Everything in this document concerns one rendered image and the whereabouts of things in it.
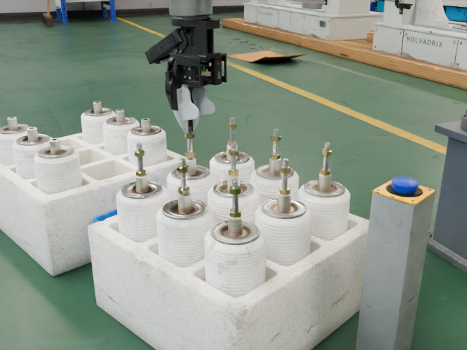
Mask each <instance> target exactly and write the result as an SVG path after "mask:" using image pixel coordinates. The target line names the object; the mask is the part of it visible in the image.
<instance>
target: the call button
mask: <svg viewBox="0 0 467 350"><path fill-rule="evenodd" d="M391 186H392V187H393V189H394V190H395V191H396V192H399V193H401V194H413V193H414V192H415V191H416V190H417V189H418V186H419V182H418V181H417V180H415V179H413V178H409V177H405V176H399V177H395V178H393V179H392V181H391Z"/></svg>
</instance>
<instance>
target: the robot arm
mask: <svg viewBox="0 0 467 350"><path fill-rule="evenodd" d="M169 11H170V15H172V16H173V17H171V25H172V26H180V27H181V28H176V29H175V30H174V31H172V32H171V33H170V34H169V35H167V36H166V37H164V38H163V39H162V40H161V41H159V42H158V43H156V44H154V45H153V46H151V47H150V48H149V49H148V50H147V51H146V52H145V55H146V57H147V59H148V61H149V64H153V63H156V64H160V63H164V62H165V61H167V71H166V72H165V93H166V96H167V99H168V101H169V104H170V107H171V109H172V110H173V113H174V116H175V117H176V119H177V121H178V123H179V125H180V127H181V128H182V129H183V131H184V132H185V133H189V126H191V127H192V132H194V131H195V129H196V126H197V123H198V121H199V116H205V115H212V114H213V113H214V112H215V106H214V104H213V103H212V102H211V101H209V100H208V99H207V97H206V88H205V85H210V84H211V85H219V84H222V82H225V83H226V82H227V54H226V53H220V52H214V32H213V29H214V28H220V20H217V19H212V18H211V17H210V16H209V15H212V13H213V7H212V0H169ZM222 61H224V76H222ZM183 84H184V85H188V87H181V86H182V85H183ZM461 129H462V130H463V131H465V132H467V110H466V112H465V114H464V115H463V117H462V120H461Z"/></svg>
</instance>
